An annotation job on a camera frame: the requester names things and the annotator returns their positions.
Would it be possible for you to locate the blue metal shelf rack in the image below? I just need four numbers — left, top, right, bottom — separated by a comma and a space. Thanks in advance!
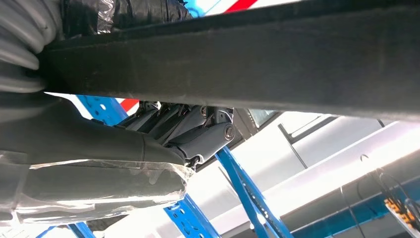
35, 0, 420, 238

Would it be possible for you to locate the orange black cable bundle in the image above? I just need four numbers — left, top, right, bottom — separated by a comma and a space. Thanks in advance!
338, 153, 420, 238

